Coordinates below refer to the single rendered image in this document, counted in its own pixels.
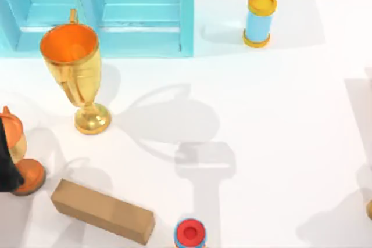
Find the light blue rack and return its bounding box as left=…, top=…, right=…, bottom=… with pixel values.
left=0, top=0, right=195, bottom=59

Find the gold trophy cup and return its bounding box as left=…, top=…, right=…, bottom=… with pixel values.
left=39, top=8, right=112, bottom=136

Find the blue and yellow can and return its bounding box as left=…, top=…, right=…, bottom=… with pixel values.
left=242, top=0, right=278, bottom=48

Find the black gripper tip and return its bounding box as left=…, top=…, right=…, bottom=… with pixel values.
left=0, top=120, right=25, bottom=193

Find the brown cardboard box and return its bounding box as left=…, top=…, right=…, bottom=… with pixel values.
left=50, top=178, right=156, bottom=246

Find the red capped bottle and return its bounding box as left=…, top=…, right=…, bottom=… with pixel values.
left=173, top=218, right=209, bottom=248

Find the orange trophy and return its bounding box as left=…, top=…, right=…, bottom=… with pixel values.
left=0, top=105, right=47, bottom=196

